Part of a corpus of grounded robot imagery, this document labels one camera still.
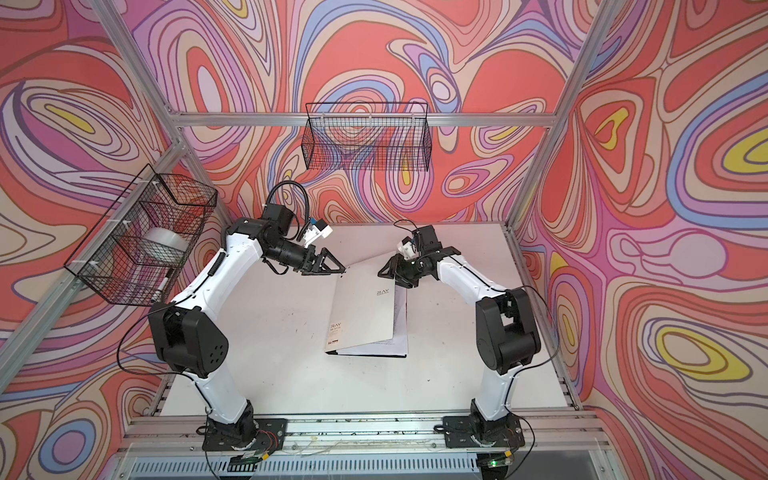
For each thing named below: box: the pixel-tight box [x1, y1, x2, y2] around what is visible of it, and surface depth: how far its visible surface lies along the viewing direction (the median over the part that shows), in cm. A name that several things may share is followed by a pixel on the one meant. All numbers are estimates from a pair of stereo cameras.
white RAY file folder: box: [324, 271, 408, 358], surface depth 88 cm
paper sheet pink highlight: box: [336, 285, 409, 355], surface depth 88 cm
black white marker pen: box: [151, 277, 169, 303], surface depth 73 cm
